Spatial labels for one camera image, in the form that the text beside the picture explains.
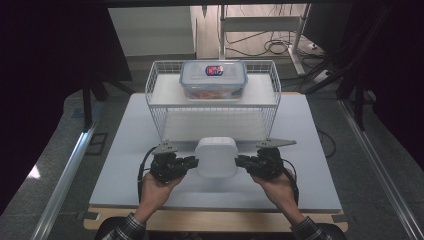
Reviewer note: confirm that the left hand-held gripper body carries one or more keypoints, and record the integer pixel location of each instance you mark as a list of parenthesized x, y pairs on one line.
[(165, 166)]

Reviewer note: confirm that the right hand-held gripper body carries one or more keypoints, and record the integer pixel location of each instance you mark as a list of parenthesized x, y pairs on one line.
[(266, 165)]

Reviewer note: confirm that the white square container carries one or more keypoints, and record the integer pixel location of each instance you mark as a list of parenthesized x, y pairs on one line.
[(216, 156)]

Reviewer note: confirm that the clear lidded container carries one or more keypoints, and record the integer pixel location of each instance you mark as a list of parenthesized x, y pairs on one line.
[(213, 80)]

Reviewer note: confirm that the person's left hand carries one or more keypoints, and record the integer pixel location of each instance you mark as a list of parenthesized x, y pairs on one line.
[(155, 193)]

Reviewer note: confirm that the person's right hand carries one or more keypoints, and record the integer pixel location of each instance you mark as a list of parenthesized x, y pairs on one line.
[(278, 193)]

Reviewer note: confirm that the black tape squares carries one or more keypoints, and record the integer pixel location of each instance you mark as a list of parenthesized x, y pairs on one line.
[(97, 143)]

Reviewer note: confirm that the black metal stand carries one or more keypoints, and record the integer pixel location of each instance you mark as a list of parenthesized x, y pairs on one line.
[(87, 106)]

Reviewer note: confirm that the white power strip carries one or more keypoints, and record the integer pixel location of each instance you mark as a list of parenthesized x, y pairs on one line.
[(321, 76)]

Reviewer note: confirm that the white cabinet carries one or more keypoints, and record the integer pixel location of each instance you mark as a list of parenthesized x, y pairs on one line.
[(151, 31)]

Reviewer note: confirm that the aluminium rail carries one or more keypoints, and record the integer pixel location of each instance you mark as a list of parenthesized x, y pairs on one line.
[(65, 176), (380, 166)]

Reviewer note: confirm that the white desk frame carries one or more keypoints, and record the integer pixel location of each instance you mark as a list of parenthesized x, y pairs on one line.
[(260, 24)]

